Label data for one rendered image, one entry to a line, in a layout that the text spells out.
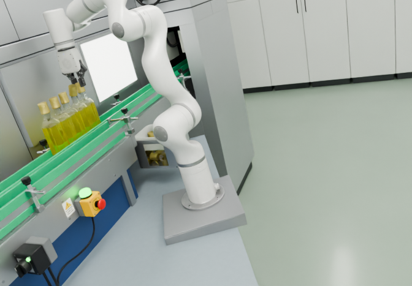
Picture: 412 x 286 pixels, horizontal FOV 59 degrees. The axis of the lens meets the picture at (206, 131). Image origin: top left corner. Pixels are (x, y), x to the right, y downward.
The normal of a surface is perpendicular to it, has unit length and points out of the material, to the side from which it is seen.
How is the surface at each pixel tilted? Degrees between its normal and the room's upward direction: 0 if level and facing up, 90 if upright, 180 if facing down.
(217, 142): 90
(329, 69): 90
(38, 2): 90
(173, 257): 0
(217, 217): 3
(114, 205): 90
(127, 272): 0
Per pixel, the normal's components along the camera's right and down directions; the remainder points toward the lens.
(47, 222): 0.92, -0.05
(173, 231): -0.26, -0.89
